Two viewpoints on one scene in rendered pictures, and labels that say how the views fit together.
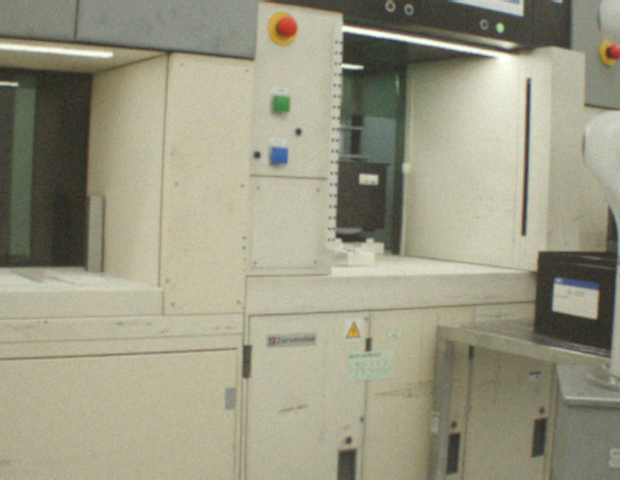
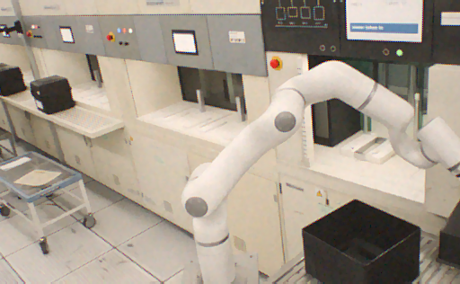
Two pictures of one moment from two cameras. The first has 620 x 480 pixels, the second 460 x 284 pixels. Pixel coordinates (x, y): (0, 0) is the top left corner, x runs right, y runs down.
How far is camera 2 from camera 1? 2.43 m
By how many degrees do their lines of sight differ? 83
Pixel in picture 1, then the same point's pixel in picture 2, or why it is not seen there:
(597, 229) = not seen: outside the picture
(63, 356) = not seen: hidden behind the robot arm
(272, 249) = (285, 151)
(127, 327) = not seen: hidden behind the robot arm
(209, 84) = (253, 86)
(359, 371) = (323, 210)
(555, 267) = (341, 212)
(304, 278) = (296, 165)
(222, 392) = (272, 195)
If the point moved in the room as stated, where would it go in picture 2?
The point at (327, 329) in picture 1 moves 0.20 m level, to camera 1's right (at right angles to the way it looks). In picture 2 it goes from (308, 189) to (323, 209)
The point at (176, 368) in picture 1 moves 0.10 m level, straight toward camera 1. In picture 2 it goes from (258, 181) to (240, 186)
